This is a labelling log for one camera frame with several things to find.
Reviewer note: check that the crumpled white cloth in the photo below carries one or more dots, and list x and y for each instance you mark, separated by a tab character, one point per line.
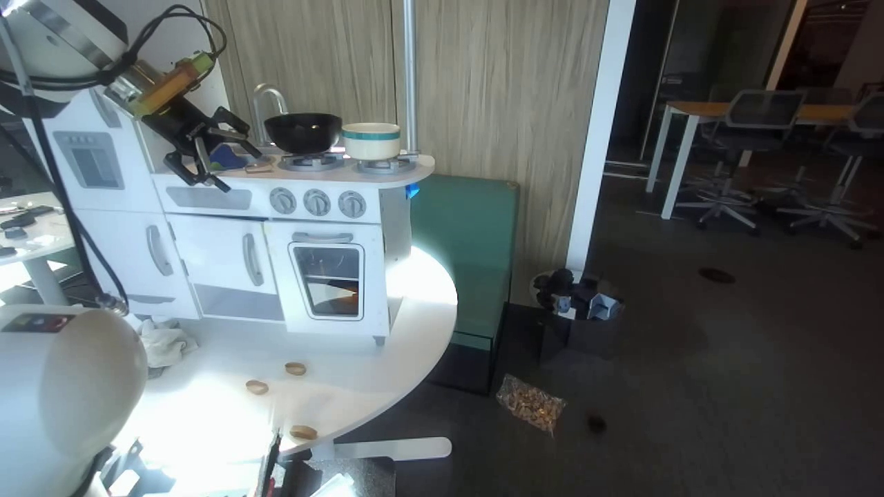
168	347

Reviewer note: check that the tan mesh bag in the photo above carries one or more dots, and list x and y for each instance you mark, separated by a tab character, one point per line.
530	405

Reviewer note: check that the dark office chair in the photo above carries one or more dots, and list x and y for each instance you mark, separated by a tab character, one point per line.
838	202
748	120

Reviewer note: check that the white cupboard door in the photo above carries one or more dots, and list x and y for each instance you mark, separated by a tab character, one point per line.
212	257

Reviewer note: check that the black floor gear pile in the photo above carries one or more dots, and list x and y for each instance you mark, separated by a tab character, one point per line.
571	294

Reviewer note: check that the grey stove knob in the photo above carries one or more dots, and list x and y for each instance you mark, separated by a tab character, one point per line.
316	202
352	202
284	200

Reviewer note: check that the white table foot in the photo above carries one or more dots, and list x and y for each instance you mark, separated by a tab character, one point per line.
389	449

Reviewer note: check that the grey stove burner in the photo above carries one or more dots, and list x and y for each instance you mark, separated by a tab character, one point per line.
314	162
382	167

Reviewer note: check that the white toy kitchen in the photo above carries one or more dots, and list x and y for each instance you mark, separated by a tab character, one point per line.
230	198

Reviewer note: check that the green sofa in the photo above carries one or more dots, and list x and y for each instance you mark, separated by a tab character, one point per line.
465	249

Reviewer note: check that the large white fridge door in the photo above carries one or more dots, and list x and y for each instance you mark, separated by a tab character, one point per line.
139	175

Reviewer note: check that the white pot green stripe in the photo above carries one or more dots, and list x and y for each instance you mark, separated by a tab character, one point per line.
371	141

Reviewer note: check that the small white fridge door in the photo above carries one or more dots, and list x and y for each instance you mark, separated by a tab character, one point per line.
128	267

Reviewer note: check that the round white table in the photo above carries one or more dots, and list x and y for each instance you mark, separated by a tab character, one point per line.
370	369

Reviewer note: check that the silver toy faucet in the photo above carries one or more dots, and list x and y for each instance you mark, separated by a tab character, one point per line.
270	91

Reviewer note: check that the tan wrist camera box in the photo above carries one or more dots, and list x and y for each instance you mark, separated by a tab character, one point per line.
176	83

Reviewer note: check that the white side table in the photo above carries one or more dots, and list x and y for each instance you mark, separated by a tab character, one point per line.
38	249

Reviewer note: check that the white pillar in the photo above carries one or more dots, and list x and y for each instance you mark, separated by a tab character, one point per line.
599	140

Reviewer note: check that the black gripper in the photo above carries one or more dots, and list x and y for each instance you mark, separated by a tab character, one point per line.
185	126

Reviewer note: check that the flat black device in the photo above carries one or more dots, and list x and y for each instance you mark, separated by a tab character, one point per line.
23	216

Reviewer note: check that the grey metal pole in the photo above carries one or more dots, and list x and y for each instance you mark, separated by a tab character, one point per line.
410	64

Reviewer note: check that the white leg wooden desk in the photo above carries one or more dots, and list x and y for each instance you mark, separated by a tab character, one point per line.
668	155

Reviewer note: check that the white oven door with window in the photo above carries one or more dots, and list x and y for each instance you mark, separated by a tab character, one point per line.
370	276

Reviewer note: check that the black bowl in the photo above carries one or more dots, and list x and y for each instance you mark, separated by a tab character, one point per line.
306	130

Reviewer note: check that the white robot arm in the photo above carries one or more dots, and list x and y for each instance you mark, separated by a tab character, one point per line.
74	387

